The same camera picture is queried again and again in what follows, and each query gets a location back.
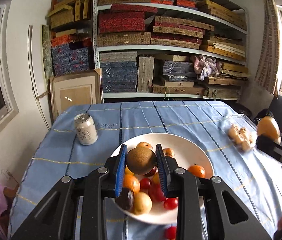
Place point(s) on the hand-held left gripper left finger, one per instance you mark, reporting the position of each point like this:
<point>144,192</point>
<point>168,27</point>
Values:
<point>121,172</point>

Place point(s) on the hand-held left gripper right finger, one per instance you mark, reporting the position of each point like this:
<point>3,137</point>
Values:
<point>161,172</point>

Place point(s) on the yellow-orange tomato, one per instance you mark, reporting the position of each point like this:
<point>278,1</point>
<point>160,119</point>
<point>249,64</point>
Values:
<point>128,171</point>

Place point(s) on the yellow-green tomato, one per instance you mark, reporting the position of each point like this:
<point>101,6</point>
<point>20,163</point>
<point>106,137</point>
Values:
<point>156,178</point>

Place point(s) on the dark red plum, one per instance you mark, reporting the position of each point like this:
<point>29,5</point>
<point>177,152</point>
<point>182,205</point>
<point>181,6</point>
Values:
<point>156,192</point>
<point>151,172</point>

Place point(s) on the orange mandarin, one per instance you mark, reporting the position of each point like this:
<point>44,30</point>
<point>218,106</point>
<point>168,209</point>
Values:
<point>196,170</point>
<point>131,183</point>

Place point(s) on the red cherry tomato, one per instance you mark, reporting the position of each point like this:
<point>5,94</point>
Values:
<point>144,183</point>
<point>170,232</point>
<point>171,203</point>

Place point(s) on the small orange fruit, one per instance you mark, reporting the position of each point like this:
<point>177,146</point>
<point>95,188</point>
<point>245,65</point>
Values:
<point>168,152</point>

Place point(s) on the large dark brown fruit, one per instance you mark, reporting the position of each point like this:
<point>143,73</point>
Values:
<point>125,198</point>

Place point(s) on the white oval plate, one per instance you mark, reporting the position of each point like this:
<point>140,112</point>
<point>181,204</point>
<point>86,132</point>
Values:
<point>181,145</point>

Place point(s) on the pale tan round fruit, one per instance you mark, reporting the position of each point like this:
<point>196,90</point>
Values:
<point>142,203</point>

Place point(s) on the pile of small tan fruits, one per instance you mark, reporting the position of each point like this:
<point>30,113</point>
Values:
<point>238,133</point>

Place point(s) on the black bag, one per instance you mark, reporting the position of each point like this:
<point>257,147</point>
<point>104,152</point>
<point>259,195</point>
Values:
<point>263,115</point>

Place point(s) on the clear plastic bag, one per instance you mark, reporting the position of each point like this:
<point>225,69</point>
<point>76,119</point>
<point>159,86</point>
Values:
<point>240,120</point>

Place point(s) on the white drink can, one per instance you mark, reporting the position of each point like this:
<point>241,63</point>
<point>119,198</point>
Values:
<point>86,132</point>

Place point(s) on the blue checked tablecloth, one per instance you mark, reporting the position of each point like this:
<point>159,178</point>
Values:
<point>56,160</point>

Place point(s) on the cardboard framed board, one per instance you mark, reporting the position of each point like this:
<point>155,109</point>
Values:
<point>76,92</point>

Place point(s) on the stack of dark grey-blue boxes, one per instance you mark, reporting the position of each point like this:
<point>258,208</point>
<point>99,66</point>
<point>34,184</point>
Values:
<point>118,76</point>
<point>178,67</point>

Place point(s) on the upright striped tan box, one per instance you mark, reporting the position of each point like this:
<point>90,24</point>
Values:
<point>145,75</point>

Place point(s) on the brick pattern curtain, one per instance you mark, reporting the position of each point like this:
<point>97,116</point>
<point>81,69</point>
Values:
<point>268,42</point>

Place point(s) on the pink white cloth bundle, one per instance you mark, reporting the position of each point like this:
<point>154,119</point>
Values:
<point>206,66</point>

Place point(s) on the stack of blue floral boxes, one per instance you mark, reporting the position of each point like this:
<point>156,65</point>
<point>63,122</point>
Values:
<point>68,60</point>

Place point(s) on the white metal shelf rack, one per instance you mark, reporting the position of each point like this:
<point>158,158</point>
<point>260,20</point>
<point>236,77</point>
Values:
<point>121,48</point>

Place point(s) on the white leaning strip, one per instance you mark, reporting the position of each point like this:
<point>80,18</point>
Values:
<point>33,67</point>

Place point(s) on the green marbled slab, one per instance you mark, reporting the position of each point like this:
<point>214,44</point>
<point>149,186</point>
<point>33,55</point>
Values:
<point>46,55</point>

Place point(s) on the orange patterned box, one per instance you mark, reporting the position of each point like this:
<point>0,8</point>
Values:
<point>63,41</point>

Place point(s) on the stack of yellow wooden boxes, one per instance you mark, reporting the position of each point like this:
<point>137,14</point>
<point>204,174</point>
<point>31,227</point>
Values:
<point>221,11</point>

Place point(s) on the stack of red patterned boxes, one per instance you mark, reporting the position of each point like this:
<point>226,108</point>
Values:
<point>121,22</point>

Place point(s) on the stack of yellow woven boxes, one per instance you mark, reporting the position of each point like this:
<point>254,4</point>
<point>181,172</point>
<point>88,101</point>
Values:
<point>61,17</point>

